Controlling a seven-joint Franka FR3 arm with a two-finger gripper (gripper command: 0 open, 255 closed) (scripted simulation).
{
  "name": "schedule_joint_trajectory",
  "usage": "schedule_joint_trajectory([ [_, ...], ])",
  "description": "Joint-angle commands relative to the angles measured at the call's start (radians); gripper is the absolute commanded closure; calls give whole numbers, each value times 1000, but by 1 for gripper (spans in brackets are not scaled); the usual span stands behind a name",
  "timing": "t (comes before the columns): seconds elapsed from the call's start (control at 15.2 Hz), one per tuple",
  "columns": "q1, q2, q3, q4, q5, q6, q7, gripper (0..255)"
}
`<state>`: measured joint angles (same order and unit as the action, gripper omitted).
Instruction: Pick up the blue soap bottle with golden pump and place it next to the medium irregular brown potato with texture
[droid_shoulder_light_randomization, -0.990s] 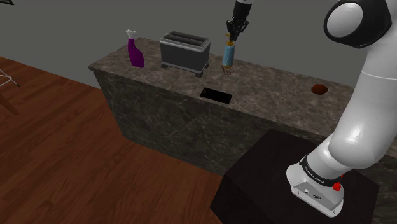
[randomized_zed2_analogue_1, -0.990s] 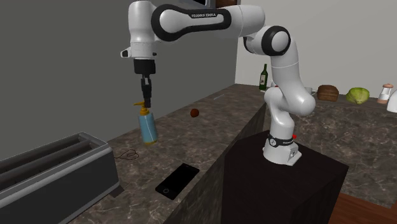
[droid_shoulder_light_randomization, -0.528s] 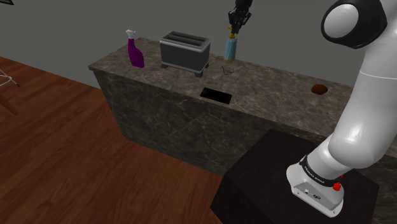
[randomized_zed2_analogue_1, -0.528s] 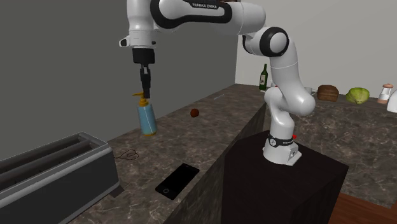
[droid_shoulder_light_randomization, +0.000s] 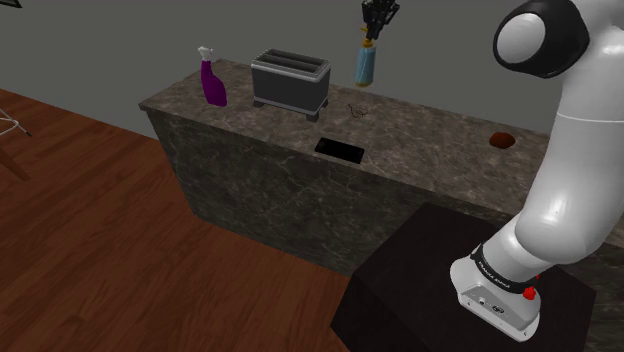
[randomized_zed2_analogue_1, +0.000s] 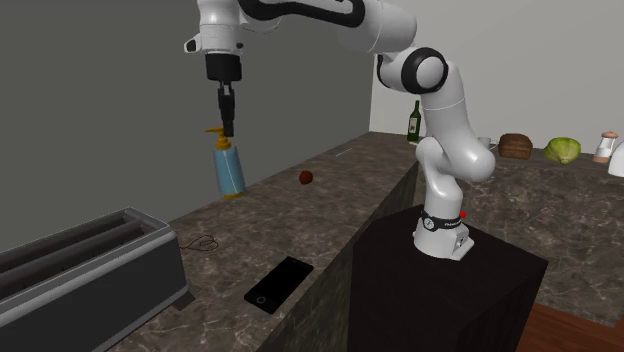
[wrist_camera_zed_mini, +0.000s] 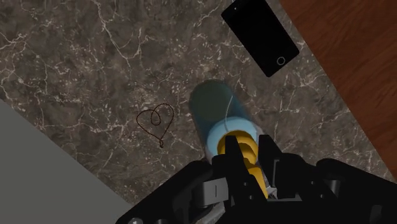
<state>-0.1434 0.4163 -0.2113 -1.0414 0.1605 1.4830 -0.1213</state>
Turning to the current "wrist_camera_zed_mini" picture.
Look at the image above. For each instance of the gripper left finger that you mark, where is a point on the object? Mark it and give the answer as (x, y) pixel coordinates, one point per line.
(186, 189)

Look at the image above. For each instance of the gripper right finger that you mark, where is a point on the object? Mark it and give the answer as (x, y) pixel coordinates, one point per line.
(310, 183)

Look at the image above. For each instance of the blue bottle with yellow cap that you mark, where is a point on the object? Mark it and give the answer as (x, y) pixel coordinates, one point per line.
(220, 124)

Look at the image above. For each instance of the black smartphone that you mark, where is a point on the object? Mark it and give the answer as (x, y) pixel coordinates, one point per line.
(260, 34)

